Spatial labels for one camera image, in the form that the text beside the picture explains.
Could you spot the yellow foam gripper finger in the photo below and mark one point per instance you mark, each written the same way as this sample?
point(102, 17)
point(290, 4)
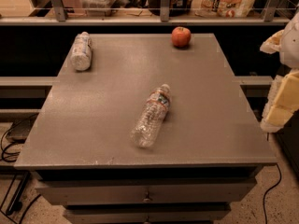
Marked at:
point(286, 101)
point(272, 44)

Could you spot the red apple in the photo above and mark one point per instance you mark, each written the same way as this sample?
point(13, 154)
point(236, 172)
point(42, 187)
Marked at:
point(181, 37)

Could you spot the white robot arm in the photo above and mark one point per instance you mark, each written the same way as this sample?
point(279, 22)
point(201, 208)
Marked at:
point(289, 47)

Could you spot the grey cabinet with drawers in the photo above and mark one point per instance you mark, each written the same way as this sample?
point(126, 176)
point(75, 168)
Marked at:
point(207, 154)

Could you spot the printed snack bag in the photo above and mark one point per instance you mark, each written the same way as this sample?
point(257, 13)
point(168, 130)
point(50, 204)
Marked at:
point(224, 8)

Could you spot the clear empty plastic bottle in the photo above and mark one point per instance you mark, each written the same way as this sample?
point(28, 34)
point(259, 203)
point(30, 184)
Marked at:
point(152, 117)

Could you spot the round drawer knob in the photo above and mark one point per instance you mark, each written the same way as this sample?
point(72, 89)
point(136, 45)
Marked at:
point(147, 199)

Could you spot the clear plastic container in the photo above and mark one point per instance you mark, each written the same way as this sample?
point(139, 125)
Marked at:
point(97, 7)

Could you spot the white wrapped plastic bottle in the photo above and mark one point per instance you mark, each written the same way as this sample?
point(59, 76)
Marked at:
point(81, 52)

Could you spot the grey box on floor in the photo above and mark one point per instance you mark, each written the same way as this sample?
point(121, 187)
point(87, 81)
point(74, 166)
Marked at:
point(19, 131)

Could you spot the grey metal shelf rail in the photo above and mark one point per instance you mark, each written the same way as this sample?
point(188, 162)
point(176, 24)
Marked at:
point(134, 13)

